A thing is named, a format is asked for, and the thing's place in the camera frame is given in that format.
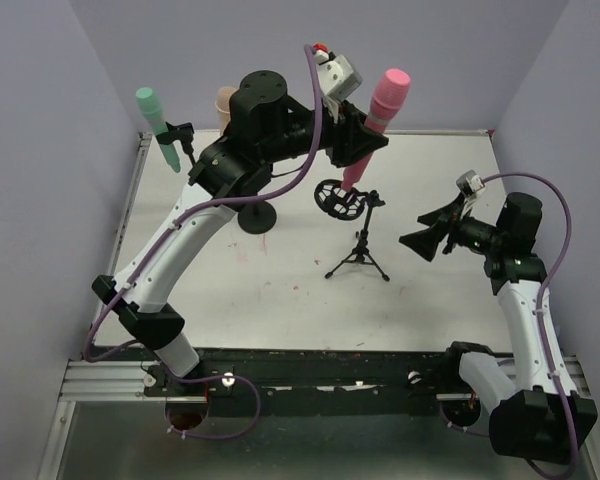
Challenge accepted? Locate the black tripod ring stand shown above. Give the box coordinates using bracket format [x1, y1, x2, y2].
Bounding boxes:
[314, 179, 390, 282]

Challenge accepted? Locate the pink toy microphone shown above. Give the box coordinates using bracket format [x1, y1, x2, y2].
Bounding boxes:
[341, 68, 411, 192]

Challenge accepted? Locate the peach toy microphone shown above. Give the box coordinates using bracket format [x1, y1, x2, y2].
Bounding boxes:
[215, 86, 237, 134]

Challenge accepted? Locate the black round-base clip stand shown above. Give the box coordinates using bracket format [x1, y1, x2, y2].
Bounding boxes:
[155, 122, 195, 173]

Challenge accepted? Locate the green toy microphone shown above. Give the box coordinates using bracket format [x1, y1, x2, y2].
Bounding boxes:
[135, 87, 181, 173]

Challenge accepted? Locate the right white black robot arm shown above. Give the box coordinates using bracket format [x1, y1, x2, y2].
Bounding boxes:
[399, 192, 598, 465]

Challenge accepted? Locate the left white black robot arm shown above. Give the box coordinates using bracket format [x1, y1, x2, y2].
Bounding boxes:
[92, 66, 388, 378]

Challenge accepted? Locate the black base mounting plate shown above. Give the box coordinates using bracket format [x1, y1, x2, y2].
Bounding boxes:
[112, 349, 478, 418]

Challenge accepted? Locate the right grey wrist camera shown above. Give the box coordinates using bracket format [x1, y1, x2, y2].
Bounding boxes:
[456, 170, 485, 215]

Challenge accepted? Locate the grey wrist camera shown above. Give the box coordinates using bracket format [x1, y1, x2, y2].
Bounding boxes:
[456, 170, 485, 215]
[314, 50, 362, 103]

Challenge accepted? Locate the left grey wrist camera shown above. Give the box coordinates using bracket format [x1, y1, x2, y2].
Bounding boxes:
[314, 50, 362, 103]

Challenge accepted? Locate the left aluminium rail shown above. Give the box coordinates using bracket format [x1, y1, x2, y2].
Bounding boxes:
[59, 361, 145, 402]

